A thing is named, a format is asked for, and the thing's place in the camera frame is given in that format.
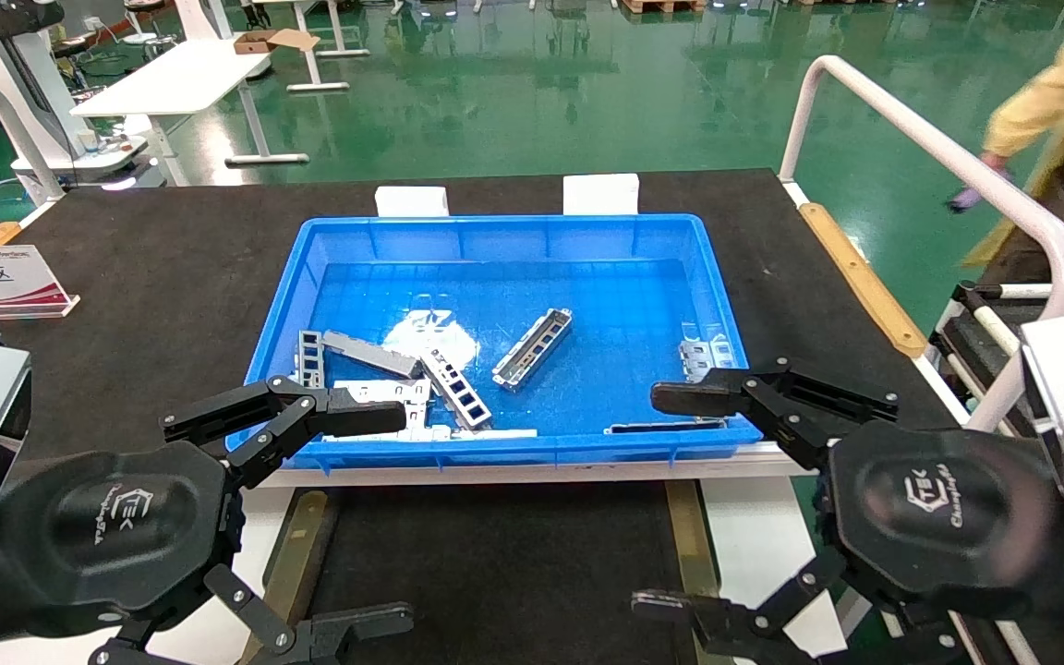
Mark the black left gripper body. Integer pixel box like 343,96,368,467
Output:
0,441,245,638

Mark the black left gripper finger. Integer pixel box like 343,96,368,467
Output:
89,563,415,665
161,374,406,492

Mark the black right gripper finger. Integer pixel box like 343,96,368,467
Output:
632,545,958,665
650,358,900,472

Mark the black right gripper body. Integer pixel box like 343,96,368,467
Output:
826,445,1055,620

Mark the long silver metal channel bracket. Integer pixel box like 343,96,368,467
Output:
492,308,574,391

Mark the long wooden edge strip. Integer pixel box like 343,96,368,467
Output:
800,203,928,359

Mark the black cart with white tubes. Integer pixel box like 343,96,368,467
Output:
929,282,1064,435

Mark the black table mat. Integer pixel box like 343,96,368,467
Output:
0,169,969,467

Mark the blue plastic bin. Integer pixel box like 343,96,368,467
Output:
224,214,766,472

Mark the white foam block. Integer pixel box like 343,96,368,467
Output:
562,174,640,216
375,187,450,219

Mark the white desk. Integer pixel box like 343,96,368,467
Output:
70,37,311,167

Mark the open cardboard box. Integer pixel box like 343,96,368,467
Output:
234,30,320,54

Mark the person in tan jacket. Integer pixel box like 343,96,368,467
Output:
948,0,1064,306

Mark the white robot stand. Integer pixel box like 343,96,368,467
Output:
0,0,150,186

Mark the silver bracket with square holes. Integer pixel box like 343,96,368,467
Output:
297,330,325,389

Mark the silver tabbed metal bracket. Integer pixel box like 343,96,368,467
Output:
678,337,736,381

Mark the plain grey metal bracket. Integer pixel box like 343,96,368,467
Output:
322,331,423,380

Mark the brass side rail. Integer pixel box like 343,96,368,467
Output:
664,480,722,601
236,490,339,665

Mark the dark flat metal bracket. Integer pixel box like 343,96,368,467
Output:
604,420,727,435

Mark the metal bracket with dark windows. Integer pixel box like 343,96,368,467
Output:
419,348,493,431

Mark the white tubular guard rail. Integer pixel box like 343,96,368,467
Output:
777,55,1064,435

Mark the white desk frame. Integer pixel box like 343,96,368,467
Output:
287,0,371,93

